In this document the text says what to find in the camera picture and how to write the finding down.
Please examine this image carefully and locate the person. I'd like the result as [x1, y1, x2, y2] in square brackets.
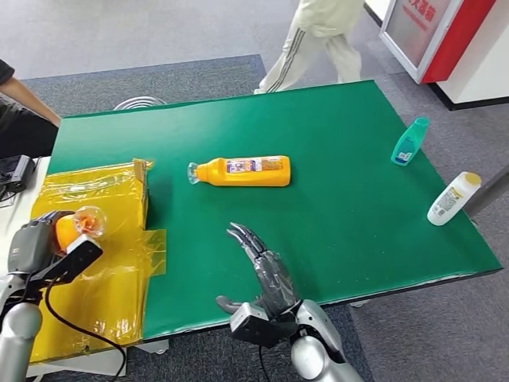
[253, 0, 366, 96]
[0, 57, 63, 159]

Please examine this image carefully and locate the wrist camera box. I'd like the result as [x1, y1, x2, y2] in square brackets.
[229, 302, 299, 350]
[38, 234, 103, 287]

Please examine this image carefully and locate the brown cardboard box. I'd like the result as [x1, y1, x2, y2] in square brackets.
[132, 158, 152, 231]

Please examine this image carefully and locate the yellow plastic sheet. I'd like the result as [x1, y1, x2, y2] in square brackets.
[29, 159, 168, 364]

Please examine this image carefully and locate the white bottle yellow cap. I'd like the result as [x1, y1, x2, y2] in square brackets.
[427, 171, 482, 227]

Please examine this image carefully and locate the black cable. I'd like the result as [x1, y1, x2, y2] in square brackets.
[258, 345, 272, 382]
[44, 276, 127, 382]

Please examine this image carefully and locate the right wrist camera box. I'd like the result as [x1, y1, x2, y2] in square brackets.
[229, 302, 299, 350]

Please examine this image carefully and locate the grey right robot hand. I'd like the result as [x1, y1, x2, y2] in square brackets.
[216, 222, 299, 320]

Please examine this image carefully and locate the orange detergent bottle clear cap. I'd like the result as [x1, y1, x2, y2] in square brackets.
[187, 154, 292, 188]
[54, 205, 107, 253]

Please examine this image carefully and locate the black electronic device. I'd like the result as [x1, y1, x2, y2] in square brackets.
[0, 154, 37, 194]

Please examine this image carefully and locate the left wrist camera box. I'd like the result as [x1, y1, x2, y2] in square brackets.
[38, 234, 103, 287]

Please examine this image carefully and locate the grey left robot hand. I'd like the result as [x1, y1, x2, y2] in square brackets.
[8, 210, 75, 276]

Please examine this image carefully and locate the white side table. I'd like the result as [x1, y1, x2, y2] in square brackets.
[0, 156, 54, 275]

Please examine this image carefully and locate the green table mat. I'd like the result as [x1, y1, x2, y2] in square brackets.
[47, 80, 502, 341]

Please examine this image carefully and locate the red white fire extinguisher cabinet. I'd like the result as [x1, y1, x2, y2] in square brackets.
[379, 0, 498, 85]

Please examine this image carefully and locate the teal plastic bottle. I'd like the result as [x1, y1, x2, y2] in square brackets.
[390, 116, 431, 168]

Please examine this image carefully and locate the silver coiled hose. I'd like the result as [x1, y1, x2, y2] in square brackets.
[113, 95, 167, 112]

